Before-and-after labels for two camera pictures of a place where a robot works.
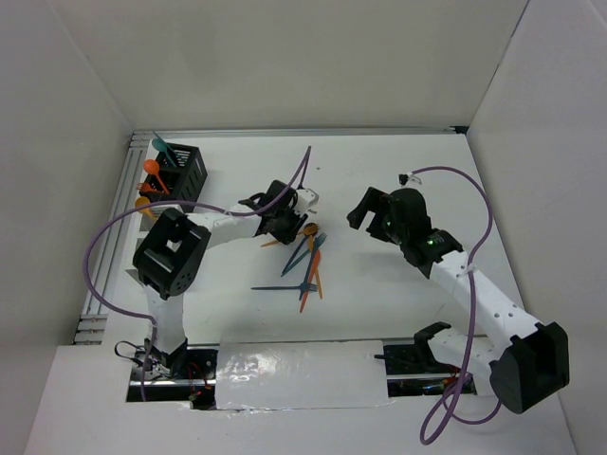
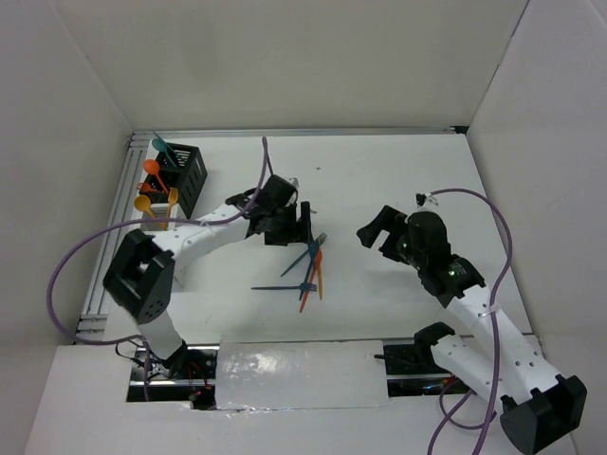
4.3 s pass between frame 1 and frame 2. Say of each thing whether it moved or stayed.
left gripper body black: stayed
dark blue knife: stayed
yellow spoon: stayed
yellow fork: moved
